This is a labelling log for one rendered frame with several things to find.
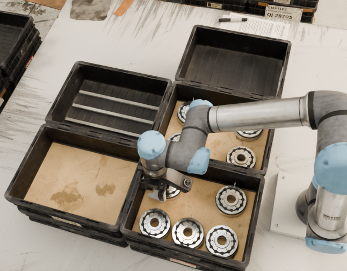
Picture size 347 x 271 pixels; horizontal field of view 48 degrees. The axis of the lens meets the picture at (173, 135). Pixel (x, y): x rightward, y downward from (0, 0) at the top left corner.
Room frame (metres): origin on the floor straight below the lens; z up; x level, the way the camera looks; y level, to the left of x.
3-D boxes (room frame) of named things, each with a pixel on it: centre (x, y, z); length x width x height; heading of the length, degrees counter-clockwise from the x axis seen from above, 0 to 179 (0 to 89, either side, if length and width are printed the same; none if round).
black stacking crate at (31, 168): (0.58, 0.33, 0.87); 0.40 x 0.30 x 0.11; 69
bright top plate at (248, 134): (0.74, -0.28, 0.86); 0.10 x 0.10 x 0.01
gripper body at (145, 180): (0.52, 0.07, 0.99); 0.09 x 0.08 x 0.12; 72
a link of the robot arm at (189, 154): (0.50, -0.04, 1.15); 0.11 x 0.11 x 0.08; 71
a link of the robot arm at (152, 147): (0.52, 0.06, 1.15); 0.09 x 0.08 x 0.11; 71
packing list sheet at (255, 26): (1.34, -0.42, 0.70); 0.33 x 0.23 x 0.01; 70
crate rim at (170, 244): (0.44, -0.04, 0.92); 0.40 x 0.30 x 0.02; 69
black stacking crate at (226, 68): (1.00, -0.26, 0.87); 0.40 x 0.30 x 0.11; 69
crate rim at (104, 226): (0.58, 0.33, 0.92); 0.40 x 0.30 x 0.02; 69
